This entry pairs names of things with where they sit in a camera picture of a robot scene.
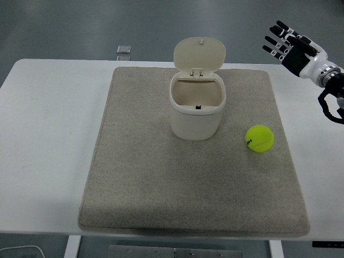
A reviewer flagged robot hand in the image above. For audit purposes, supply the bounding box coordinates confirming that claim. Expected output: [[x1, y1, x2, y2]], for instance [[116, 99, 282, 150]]
[[262, 20, 329, 80]]

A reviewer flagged yellow-green tennis ball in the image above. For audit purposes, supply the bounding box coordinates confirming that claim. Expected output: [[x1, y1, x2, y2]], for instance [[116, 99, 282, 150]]
[[245, 125, 275, 153]]

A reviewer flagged cream lidded plastic bin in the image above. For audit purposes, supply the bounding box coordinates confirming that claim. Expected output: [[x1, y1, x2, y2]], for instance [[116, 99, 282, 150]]
[[168, 37, 227, 141]]

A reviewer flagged beige fabric mat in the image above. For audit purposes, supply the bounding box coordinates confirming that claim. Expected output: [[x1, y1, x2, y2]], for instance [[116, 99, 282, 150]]
[[78, 66, 311, 238]]

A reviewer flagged black table control panel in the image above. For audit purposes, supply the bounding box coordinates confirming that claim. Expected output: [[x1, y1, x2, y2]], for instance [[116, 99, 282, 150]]
[[312, 241, 344, 248]]

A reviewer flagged white table leg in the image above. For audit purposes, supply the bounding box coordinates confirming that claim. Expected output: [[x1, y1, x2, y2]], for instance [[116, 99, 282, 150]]
[[64, 235, 81, 258], [268, 240, 283, 258]]

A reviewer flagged grey metal plate with screws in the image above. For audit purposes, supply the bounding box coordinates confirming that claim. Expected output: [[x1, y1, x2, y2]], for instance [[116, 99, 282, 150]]
[[107, 245, 243, 258]]

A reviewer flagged white cable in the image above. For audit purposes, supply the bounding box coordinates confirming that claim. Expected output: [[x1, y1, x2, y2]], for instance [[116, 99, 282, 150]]
[[0, 245, 46, 258]]

